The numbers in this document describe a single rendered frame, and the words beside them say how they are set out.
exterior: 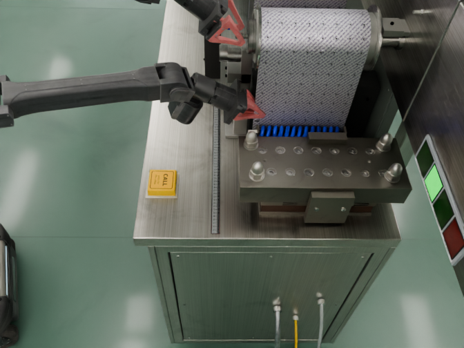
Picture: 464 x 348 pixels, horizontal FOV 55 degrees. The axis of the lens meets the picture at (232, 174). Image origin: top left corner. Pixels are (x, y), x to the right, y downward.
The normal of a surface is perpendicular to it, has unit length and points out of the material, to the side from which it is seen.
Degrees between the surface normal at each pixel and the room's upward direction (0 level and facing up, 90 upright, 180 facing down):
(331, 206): 90
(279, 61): 90
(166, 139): 0
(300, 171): 0
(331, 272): 90
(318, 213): 90
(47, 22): 0
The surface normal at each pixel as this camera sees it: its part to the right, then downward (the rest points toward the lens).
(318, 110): 0.01, 0.79
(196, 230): 0.04, -0.62
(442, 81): -1.00, -0.01
